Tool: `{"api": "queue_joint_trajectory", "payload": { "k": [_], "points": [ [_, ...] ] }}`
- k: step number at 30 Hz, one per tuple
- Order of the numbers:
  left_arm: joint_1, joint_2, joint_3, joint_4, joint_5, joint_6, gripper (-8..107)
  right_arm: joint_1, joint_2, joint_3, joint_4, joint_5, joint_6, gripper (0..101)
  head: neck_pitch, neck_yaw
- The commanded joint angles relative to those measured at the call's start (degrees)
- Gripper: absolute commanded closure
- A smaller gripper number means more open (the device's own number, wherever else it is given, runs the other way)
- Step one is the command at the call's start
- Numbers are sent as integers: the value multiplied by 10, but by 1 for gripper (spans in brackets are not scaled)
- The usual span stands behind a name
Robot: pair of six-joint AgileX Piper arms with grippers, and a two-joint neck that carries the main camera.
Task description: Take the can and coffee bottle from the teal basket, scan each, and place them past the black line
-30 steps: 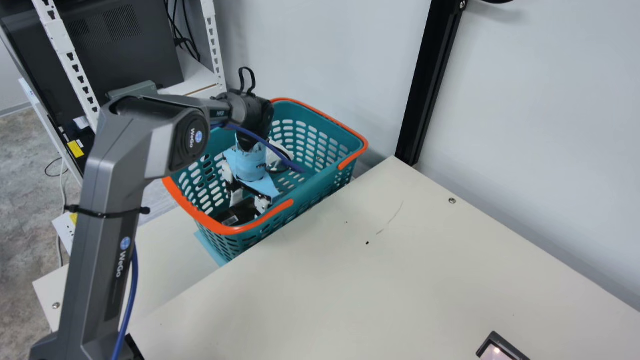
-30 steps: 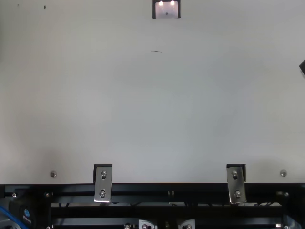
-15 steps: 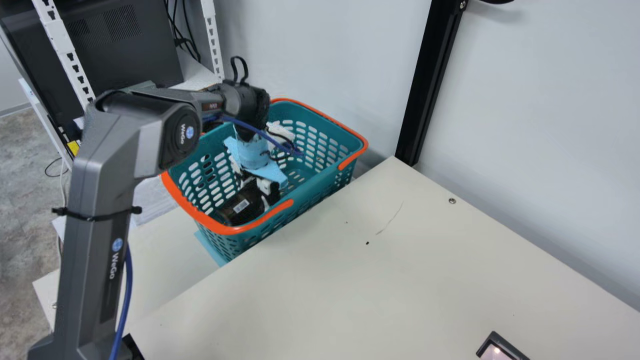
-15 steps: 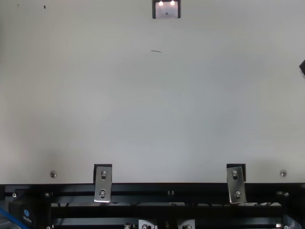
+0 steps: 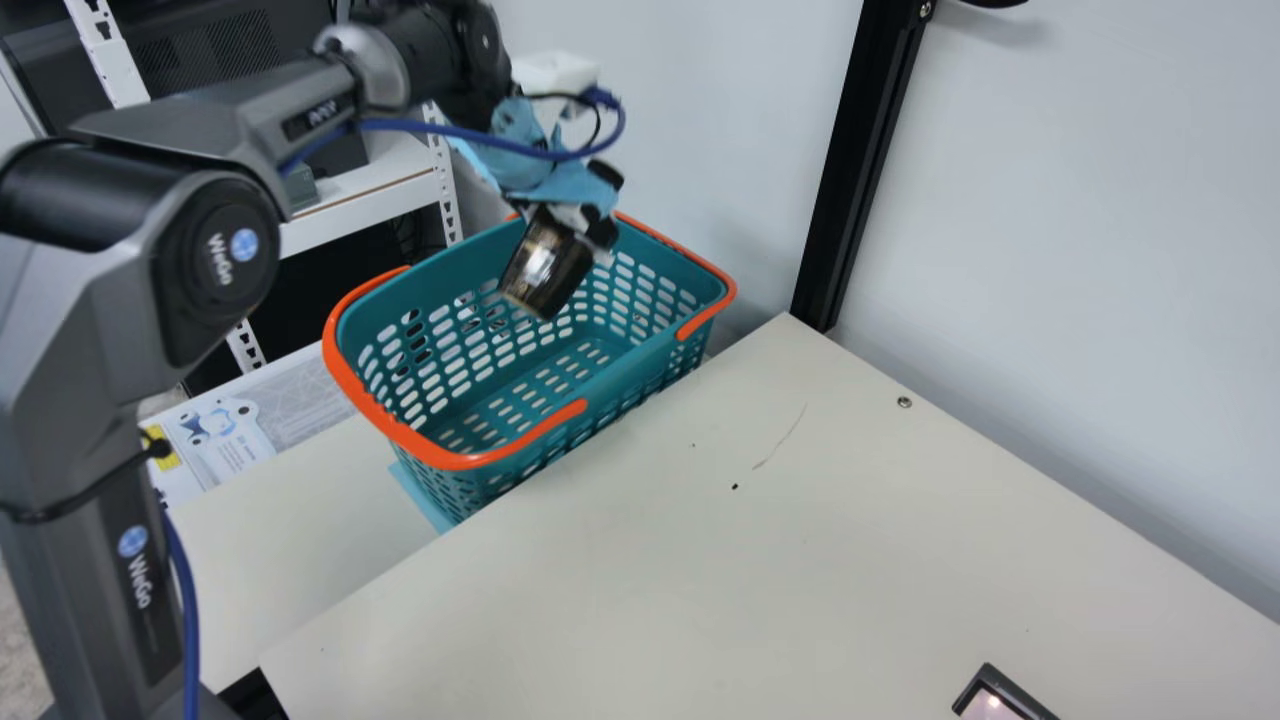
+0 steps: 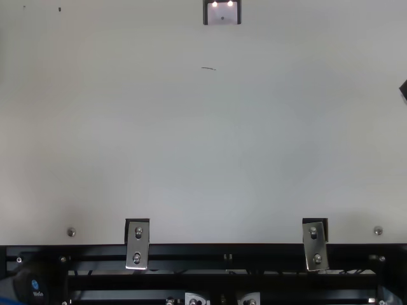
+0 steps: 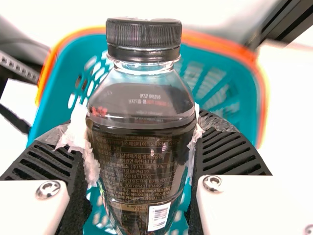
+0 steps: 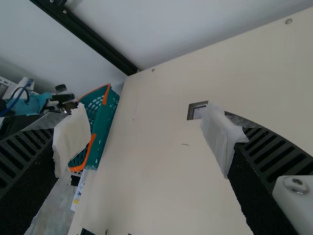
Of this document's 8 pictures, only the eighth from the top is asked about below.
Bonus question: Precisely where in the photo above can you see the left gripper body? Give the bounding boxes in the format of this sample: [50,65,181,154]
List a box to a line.
[7,92,53,116]

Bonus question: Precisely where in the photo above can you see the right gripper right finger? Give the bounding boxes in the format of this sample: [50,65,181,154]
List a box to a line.
[200,102,313,235]

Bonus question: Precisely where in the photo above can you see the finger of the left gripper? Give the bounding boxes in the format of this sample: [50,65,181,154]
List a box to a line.
[45,94,75,110]

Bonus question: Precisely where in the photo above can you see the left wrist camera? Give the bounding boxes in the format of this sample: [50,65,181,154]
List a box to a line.
[16,77,35,95]

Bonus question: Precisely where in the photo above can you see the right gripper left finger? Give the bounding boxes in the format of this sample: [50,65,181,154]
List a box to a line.
[0,104,92,235]

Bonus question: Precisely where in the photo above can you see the teal shopping basket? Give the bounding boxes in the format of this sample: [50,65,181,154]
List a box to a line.
[68,84,121,172]

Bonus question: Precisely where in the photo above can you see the black post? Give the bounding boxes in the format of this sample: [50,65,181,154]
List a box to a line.
[29,0,139,76]

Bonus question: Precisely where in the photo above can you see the blue cable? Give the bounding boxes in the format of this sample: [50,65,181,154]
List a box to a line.
[4,78,34,116]

